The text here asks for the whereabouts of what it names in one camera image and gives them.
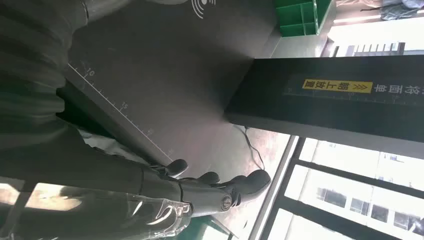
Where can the black inbound scanning machine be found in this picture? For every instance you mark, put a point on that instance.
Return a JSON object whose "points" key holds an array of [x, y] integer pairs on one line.
{"points": [[172, 82]]}

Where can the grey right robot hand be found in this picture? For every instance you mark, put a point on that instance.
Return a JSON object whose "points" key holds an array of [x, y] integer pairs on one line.
{"points": [[99, 179]]}

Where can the green plastic crate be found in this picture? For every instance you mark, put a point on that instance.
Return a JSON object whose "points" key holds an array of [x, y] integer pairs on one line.
{"points": [[294, 16]]}

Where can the yellow machine label sticker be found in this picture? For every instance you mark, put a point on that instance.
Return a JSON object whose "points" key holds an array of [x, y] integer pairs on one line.
{"points": [[336, 86]]}

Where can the black window frame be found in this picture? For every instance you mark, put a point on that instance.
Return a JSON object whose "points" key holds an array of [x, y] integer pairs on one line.
{"points": [[331, 172]]}

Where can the green conveyor belt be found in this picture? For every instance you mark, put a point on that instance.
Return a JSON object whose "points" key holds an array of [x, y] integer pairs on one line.
{"points": [[205, 232]]}

